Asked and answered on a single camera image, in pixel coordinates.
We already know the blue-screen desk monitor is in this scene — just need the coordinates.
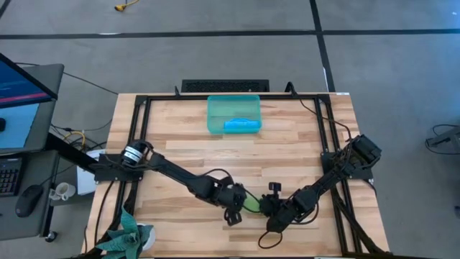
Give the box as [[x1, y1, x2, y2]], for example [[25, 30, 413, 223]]
[[0, 53, 59, 150]]

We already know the teal translucent plastic basket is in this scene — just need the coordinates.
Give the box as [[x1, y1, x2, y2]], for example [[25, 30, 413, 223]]
[[206, 94, 262, 135]]

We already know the grey computer cart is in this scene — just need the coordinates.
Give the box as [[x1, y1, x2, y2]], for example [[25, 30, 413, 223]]
[[0, 63, 65, 242]]

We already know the yellow floor cable plug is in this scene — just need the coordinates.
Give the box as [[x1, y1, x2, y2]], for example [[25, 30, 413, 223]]
[[114, 0, 139, 12]]

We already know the white round container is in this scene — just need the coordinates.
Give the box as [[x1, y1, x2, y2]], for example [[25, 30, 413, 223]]
[[138, 222, 157, 251]]

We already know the blue microfiber towel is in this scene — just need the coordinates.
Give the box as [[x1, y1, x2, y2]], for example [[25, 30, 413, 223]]
[[223, 117, 262, 133]]

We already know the yellow coiled cable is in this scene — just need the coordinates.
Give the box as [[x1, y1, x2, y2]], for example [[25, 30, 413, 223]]
[[63, 131, 87, 150]]

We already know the black metal table frame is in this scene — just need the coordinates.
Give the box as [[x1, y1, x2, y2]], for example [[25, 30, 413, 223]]
[[120, 93, 391, 258]]

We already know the dark green cloth pile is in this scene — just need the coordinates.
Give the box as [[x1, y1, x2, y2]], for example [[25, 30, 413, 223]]
[[95, 206, 154, 259]]

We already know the green microfiber towel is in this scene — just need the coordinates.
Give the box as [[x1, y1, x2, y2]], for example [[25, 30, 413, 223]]
[[242, 196, 262, 214]]

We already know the thin black floor cable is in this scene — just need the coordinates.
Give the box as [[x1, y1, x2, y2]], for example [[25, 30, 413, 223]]
[[14, 63, 119, 96]]

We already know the black computer mouse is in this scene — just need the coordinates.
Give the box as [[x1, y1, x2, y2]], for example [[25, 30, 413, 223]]
[[14, 184, 43, 218]]

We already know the white bin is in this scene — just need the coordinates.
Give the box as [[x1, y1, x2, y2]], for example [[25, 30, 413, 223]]
[[76, 149, 107, 195]]

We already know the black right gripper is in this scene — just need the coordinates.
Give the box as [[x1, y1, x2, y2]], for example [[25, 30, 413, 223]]
[[259, 182, 301, 234]]

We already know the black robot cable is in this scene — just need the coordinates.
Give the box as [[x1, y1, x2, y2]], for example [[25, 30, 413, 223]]
[[285, 81, 352, 145]]

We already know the black floor vent grate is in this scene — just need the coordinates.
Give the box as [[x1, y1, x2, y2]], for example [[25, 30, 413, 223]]
[[180, 78, 270, 94]]

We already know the black keyboard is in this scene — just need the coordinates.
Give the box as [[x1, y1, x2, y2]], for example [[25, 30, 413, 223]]
[[0, 157, 23, 197]]

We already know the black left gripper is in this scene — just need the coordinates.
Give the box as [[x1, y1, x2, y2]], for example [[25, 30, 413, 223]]
[[215, 182, 249, 227]]

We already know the black floor stand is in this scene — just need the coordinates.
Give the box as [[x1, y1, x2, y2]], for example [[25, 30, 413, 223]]
[[425, 124, 460, 155]]

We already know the white mug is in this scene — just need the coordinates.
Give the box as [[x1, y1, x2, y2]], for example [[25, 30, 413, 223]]
[[48, 182, 76, 201]]

